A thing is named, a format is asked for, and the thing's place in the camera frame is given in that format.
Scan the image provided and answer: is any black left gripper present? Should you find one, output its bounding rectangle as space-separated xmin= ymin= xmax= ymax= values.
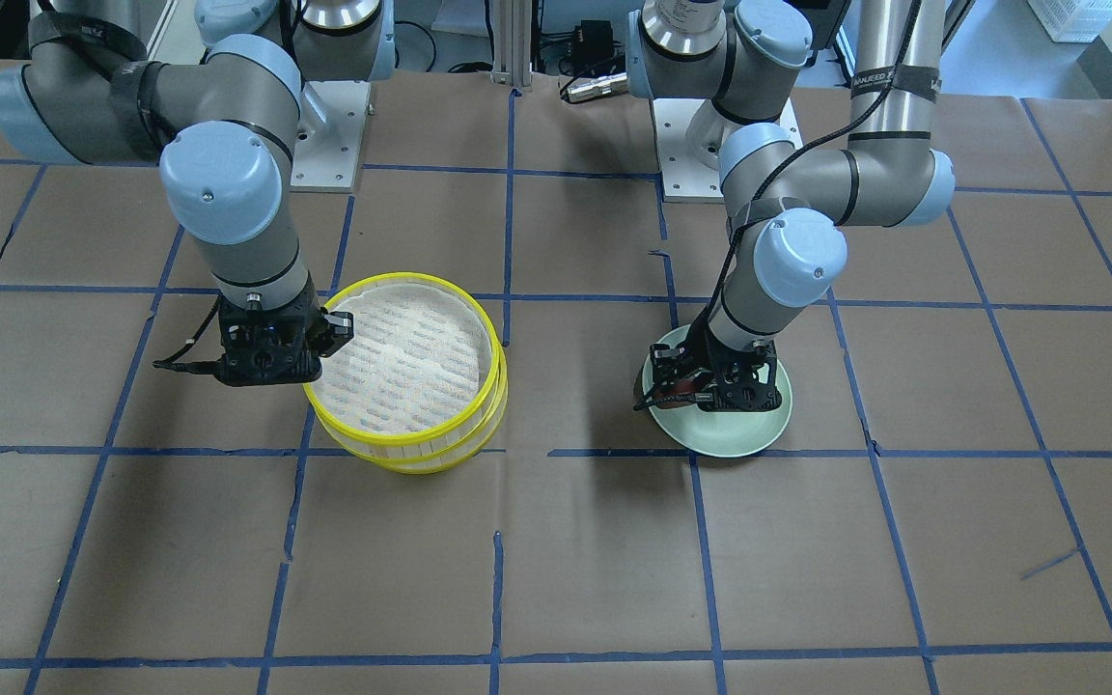
xmin=649 ymin=332 xmax=777 ymax=413

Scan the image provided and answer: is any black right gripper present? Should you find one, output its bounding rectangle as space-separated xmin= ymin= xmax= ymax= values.
xmin=216 ymin=294 xmax=354 ymax=387

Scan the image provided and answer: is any yellow bamboo steamer layer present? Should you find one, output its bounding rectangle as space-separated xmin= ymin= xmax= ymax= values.
xmin=317 ymin=364 xmax=509 ymax=475
xmin=304 ymin=272 xmax=507 ymax=446

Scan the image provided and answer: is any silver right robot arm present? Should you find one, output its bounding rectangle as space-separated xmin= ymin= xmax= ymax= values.
xmin=0 ymin=1 xmax=396 ymax=387

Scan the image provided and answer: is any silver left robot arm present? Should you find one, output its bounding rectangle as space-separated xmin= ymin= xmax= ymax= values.
xmin=625 ymin=1 xmax=955 ymax=413

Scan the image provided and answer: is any light green round plate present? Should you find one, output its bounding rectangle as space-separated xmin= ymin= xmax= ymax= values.
xmin=636 ymin=326 xmax=792 ymax=458

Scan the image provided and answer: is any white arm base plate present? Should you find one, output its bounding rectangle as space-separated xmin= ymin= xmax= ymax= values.
xmin=651 ymin=97 xmax=803 ymax=203
xmin=292 ymin=82 xmax=373 ymax=193

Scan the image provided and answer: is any aluminium frame post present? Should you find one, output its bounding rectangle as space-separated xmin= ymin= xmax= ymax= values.
xmin=486 ymin=1 xmax=542 ymax=95

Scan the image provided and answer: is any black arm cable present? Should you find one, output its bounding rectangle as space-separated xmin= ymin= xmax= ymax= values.
xmin=633 ymin=0 xmax=924 ymax=414

